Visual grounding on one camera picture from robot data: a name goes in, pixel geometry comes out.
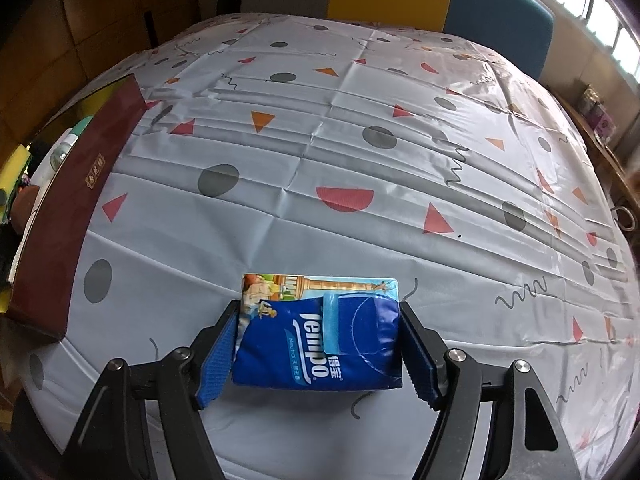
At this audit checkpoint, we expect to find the white rectangular pack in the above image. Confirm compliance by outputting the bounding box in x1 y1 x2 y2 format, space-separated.
29 146 56 188

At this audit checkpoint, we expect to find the brown round cushion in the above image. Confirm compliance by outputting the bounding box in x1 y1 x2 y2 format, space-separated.
10 184 40 235

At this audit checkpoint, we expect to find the yellow sponge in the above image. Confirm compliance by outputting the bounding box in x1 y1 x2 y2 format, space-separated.
0 145 32 223

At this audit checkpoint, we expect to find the blue Tempo tissue pack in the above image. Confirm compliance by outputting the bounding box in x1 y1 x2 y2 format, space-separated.
231 273 402 391

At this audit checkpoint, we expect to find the wooden desk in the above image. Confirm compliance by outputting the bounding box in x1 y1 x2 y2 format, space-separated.
550 90 639 245

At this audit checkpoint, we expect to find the patterned grey bed sheet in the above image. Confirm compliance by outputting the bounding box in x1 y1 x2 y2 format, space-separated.
21 14 639 479

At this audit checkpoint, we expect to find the window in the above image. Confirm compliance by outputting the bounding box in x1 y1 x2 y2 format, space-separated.
544 0 639 84

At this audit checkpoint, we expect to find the purple box on desk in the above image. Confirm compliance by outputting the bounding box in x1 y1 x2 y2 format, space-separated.
577 86 616 141

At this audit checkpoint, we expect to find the wooden wardrobe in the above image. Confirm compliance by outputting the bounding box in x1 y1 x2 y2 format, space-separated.
1 0 217 148

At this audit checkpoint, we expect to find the small green white bottle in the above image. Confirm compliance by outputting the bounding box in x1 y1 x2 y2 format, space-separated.
49 115 93 171

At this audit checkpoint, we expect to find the red gold storage box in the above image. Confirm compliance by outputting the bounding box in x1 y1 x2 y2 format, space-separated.
8 75 146 340

